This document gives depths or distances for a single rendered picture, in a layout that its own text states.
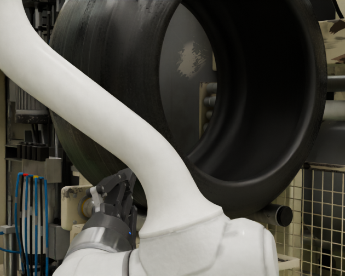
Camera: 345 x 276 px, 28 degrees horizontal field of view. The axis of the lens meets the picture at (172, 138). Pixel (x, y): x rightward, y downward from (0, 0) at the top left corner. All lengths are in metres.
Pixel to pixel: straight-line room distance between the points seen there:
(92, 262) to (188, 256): 0.13
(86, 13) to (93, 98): 0.53
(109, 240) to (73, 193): 0.66
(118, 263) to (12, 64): 0.26
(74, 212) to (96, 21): 0.49
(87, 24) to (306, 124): 0.52
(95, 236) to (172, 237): 0.18
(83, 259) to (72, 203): 0.72
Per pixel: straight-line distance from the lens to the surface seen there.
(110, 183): 1.03
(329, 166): 1.64
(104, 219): 0.96
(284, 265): 1.50
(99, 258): 0.84
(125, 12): 1.23
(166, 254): 0.76
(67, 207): 1.56
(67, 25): 1.36
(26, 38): 0.84
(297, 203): 1.98
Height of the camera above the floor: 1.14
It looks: 3 degrees down
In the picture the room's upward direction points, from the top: straight up
